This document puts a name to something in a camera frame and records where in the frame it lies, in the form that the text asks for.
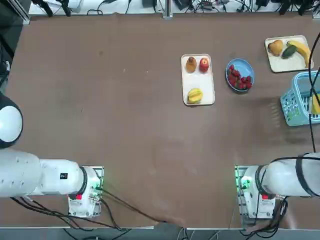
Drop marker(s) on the aluminium frame rail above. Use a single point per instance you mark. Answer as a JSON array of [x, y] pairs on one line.
[[22, 12]]

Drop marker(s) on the black power adapter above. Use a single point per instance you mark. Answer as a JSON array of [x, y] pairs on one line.
[[149, 3]]

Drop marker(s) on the metal base plate right arm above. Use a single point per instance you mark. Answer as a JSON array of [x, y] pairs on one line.
[[237, 172]]

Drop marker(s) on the yellow-brown pear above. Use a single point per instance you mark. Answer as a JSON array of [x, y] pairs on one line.
[[275, 47]]

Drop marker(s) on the red apple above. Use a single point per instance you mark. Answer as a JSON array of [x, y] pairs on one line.
[[204, 65]]

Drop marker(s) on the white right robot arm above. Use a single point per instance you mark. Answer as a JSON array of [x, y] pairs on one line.
[[282, 177]]

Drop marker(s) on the cream tray with three fruits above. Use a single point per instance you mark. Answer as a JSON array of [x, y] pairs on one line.
[[198, 80]]

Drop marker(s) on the dark green avocado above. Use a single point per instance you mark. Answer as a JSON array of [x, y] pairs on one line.
[[288, 52]]

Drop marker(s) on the yellow banana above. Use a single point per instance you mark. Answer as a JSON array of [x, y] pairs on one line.
[[303, 50]]

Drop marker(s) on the light blue plastic basket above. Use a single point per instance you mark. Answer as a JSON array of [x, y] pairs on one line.
[[291, 107]]

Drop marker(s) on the cream tray with banana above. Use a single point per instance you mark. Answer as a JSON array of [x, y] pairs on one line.
[[287, 63]]

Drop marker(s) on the yellow fruit in basket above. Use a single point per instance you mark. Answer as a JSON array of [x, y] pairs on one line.
[[316, 105]]

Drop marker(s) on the metal base plate left arm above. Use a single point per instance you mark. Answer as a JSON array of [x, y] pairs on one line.
[[99, 172]]

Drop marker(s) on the yellow starfruit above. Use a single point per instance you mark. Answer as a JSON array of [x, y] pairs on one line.
[[195, 96]]

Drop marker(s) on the brown pear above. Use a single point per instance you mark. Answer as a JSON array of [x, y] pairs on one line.
[[191, 65]]

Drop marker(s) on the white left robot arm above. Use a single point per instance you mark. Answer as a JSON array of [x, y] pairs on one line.
[[55, 177]]

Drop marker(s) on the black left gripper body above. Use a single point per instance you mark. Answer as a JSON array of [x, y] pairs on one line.
[[4, 71]]

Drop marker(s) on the blue plate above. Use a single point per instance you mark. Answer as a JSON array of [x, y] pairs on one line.
[[243, 67]]

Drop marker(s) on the aluminium post at table edge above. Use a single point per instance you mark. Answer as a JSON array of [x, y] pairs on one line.
[[167, 10]]

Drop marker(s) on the white device box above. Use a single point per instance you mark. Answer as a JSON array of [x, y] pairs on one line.
[[75, 5]]

